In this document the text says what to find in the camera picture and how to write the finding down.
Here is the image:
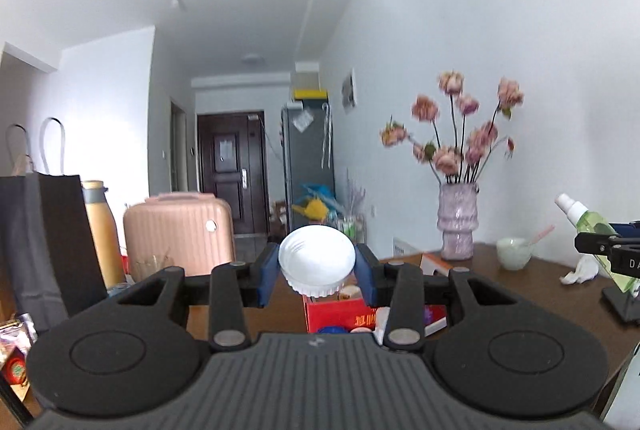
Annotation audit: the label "green spray bottle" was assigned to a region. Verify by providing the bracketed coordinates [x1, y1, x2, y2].
[554, 193, 639, 298]

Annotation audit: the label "white jar lid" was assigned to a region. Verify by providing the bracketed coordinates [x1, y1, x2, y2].
[278, 225, 356, 298]

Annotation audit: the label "clear plastic jar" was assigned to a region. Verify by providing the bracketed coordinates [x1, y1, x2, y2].
[373, 307, 390, 346]

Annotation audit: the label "crumpled white tissue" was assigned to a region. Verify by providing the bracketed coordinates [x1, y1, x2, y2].
[560, 255, 600, 285]

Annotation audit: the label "red cardboard box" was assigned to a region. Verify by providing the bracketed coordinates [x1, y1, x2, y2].
[301, 251, 469, 336]

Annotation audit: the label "black smartphone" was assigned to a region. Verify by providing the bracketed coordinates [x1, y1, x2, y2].
[602, 286, 640, 325]

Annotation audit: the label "yellow blue clutter pile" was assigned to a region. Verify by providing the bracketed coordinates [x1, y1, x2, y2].
[292, 180, 367, 244]

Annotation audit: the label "pink spoon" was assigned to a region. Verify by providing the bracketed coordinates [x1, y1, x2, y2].
[527, 224, 554, 246]

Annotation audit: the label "pink suitcase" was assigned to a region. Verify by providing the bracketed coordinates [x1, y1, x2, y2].
[124, 192, 235, 276]

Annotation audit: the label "purple textured vase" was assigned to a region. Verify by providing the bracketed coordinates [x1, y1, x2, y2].
[437, 183, 478, 261]

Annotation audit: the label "light green bowl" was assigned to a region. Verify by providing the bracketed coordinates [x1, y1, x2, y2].
[496, 237, 533, 271]

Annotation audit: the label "clear drinking glass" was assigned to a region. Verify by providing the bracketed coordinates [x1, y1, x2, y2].
[129, 255, 172, 283]

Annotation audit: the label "dried pink roses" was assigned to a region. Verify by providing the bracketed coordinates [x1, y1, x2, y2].
[380, 71, 525, 185]

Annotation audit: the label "dark brown door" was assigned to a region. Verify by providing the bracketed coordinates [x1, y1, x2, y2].
[196, 111, 268, 235]

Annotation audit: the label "grey refrigerator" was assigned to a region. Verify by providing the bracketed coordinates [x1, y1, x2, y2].
[281, 99, 335, 231]

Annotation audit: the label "yellow thermos bottle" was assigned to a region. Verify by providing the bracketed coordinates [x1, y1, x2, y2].
[81, 180, 126, 289]

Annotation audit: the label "black paper bag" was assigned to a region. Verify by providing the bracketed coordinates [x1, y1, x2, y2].
[1, 124, 107, 334]

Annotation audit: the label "snack packets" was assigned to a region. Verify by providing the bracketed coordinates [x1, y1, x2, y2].
[0, 313, 38, 400]

